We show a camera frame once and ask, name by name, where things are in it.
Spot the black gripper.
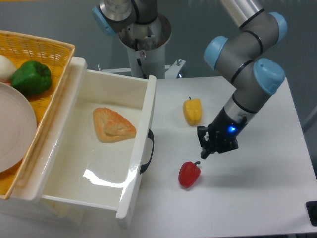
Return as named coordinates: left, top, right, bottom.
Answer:
left=197, top=108, right=248, bottom=159

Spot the black drawer handle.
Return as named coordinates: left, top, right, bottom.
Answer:
left=140, top=129, right=155, bottom=174

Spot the white top drawer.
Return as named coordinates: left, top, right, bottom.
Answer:
left=40, top=69, right=157, bottom=219

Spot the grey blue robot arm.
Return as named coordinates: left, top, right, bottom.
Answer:
left=92, top=0, right=287, bottom=159

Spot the red bell pepper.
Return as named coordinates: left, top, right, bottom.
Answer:
left=178, top=161, right=201, bottom=188

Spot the yellow bell pepper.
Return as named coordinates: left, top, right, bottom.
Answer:
left=183, top=97, right=202, bottom=126

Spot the triangular pastry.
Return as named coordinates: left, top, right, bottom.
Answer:
left=93, top=108, right=137, bottom=143

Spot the black object at table edge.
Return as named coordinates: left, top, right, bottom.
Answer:
left=306, top=201, right=317, bottom=227

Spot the yellow woven basket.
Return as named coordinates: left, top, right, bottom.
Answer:
left=0, top=30, right=75, bottom=199

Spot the green bell pepper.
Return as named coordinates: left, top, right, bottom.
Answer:
left=11, top=60, right=52, bottom=96

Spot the pink plate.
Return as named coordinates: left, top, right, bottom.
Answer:
left=0, top=83, right=37, bottom=172

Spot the white onion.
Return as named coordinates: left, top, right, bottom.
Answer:
left=0, top=55, right=17, bottom=83

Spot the white metal base frame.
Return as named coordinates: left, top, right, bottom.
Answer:
left=97, top=59, right=186, bottom=79

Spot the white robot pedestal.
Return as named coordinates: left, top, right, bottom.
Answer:
left=118, top=13, right=171, bottom=79

